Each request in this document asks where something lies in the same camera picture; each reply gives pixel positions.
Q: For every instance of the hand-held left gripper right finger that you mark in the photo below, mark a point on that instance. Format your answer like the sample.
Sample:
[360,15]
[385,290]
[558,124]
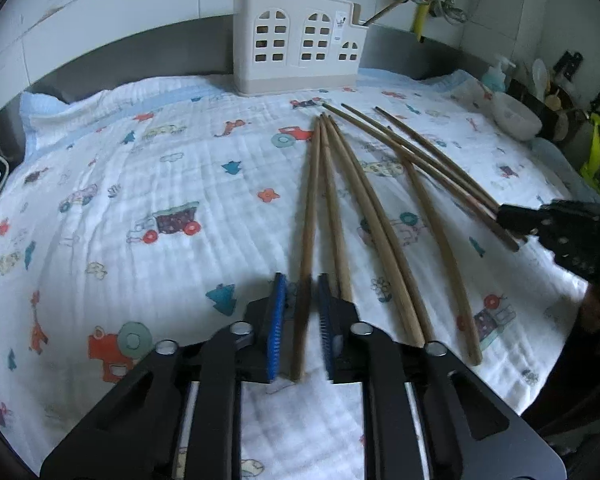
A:
[325,330]

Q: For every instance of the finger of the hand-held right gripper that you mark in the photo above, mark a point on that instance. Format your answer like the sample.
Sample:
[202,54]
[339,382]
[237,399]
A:
[522,220]

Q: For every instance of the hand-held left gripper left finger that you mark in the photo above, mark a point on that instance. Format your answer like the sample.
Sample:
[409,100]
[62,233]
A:
[278,330]

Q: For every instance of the wooden chopstick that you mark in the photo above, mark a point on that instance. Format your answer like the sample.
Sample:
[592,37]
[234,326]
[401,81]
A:
[440,159]
[387,9]
[308,240]

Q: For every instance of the pile of long wooden chopsticks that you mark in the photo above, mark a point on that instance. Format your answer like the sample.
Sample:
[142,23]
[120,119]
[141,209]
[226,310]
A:
[333,200]

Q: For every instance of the white plastic chopstick holder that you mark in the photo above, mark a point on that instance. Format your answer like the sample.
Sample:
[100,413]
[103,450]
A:
[290,74]

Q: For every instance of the person's right hand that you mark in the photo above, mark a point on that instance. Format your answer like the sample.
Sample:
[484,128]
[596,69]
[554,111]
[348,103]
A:
[597,310]

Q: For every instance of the yellow-green plastic bag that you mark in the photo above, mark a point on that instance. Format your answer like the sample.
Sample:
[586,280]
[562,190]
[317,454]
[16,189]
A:
[595,155]

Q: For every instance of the white ceramic bowl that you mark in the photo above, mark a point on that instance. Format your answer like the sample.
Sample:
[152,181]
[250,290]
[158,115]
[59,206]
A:
[515,115]

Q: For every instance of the black utensil container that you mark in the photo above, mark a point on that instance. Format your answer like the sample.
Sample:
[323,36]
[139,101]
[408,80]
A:
[575,120]

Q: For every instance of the small wooden spoon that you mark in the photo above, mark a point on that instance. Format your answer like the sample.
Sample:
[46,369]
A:
[555,101]

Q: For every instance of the blue soap pump bottle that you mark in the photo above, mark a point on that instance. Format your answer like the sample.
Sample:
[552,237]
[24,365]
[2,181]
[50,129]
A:
[495,80]

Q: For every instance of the white rice paddle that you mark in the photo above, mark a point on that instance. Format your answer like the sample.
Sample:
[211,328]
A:
[540,77]

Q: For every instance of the white printed cartoon cloth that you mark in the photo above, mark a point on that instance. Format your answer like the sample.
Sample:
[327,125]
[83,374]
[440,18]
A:
[155,170]

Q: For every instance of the metal pipe valve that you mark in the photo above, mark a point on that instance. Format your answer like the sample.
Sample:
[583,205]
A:
[450,11]

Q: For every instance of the black wall hook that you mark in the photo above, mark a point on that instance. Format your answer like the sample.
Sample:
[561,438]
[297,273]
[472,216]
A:
[570,63]

